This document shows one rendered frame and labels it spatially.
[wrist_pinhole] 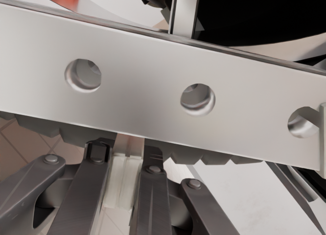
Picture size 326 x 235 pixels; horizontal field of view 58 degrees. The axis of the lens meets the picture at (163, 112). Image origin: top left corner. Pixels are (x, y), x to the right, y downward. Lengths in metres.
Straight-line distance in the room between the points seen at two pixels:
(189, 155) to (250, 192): 4.48
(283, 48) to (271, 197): 4.67
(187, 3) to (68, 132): 0.12
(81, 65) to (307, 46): 0.15
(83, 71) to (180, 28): 0.09
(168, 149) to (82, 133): 0.06
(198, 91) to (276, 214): 4.91
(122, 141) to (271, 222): 4.99
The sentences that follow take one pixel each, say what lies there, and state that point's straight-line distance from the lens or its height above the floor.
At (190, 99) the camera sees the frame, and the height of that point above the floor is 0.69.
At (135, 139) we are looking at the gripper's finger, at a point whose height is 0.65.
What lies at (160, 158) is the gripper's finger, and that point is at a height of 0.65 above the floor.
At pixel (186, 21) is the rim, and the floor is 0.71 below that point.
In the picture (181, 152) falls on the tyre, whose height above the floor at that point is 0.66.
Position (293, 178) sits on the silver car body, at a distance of 0.45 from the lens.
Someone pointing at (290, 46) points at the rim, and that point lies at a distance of 0.22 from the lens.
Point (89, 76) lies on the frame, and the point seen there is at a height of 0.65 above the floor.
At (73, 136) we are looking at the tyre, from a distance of 0.22.
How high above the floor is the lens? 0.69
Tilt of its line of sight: 8 degrees down
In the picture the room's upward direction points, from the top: 58 degrees clockwise
